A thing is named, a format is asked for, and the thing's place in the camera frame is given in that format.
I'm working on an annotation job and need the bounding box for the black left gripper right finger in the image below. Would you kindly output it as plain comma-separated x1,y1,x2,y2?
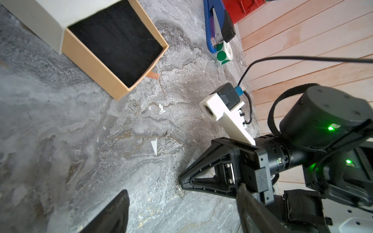
236,183,288,233

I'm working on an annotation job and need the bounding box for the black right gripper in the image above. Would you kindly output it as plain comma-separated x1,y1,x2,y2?
179,138,274,205

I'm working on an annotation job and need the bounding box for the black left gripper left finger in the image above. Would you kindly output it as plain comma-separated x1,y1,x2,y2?
80,190,130,233

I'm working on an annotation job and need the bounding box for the cream small gift box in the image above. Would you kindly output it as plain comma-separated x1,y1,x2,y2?
1,1,169,100

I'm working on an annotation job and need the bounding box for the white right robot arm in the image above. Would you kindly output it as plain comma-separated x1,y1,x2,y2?
179,83,373,233

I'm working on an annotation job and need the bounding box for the red pencil cup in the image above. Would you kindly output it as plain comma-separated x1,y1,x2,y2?
222,0,265,24

